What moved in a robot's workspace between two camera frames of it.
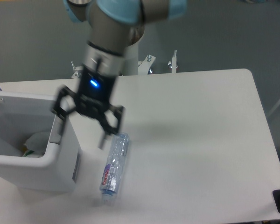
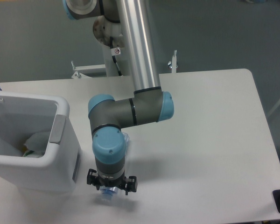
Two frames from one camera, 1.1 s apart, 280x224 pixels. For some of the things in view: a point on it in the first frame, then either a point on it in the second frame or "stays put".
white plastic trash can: x=13 y=115 stays put
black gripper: x=94 y=94 -> x=131 y=185
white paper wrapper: x=38 y=142 stays put
